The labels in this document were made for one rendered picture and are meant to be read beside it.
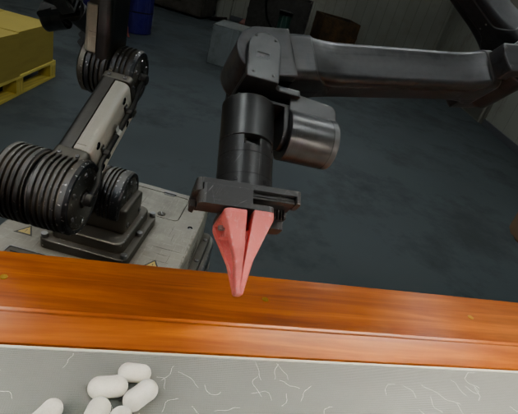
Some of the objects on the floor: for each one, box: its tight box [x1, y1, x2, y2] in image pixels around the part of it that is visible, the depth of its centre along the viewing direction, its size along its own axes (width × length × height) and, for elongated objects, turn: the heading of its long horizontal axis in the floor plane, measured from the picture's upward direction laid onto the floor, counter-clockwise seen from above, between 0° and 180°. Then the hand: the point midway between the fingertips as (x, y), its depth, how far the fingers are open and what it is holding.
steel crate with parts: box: [310, 11, 361, 44], centre depth 845 cm, size 86×100×65 cm
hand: (238, 287), depth 40 cm, fingers closed
